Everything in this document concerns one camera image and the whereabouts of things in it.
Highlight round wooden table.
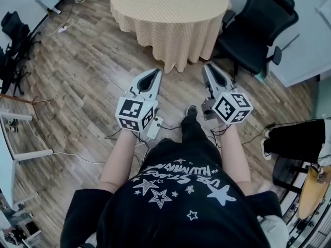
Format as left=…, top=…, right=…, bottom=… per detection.
left=296, top=163, right=331, bottom=220

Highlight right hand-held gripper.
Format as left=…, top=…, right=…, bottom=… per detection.
left=201, top=64, right=253, bottom=126

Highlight black shoe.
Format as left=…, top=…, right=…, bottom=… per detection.
left=186, top=105, right=199, bottom=118

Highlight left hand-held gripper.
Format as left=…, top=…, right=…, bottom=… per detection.
left=115, top=68, right=163, bottom=134

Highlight grey waist pouch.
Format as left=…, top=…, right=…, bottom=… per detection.
left=258, top=214, right=289, bottom=248

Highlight black mesh office chair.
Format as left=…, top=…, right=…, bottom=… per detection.
left=212, top=0, right=299, bottom=82

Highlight large white desk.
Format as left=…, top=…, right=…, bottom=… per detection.
left=268, top=0, right=331, bottom=88

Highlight person's right forearm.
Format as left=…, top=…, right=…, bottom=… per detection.
left=218, top=122, right=253, bottom=198

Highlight white floor cable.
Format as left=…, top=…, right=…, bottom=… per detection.
left=32, top=127, right=107, bottom=165

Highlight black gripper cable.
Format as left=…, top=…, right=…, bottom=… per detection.
left=209, top=125, right=230, bottom=150
left=104, top=128, right=171, bottom=149

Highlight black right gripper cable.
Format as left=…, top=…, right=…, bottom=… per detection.
left=209, top=125, right=230, bottom=150

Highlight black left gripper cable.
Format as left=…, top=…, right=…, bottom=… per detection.
left=104, top=128, right=171, bottom=149

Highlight black star-print shirt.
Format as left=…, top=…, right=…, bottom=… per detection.
left=59, top=137, right=285, bottom=248

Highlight round table with yellow tablecloth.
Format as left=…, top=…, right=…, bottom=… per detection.
left=110, top=0, right=233, bottom=74

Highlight person's black trousers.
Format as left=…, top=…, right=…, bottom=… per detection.
left=179, top=115, right=208, bottom=147

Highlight reddish wooden stand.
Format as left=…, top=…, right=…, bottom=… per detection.
left=0, top=92, right=51, bottom=121

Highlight person's left forearm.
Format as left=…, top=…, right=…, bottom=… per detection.
left=99, top=129, right=148, bottom=194

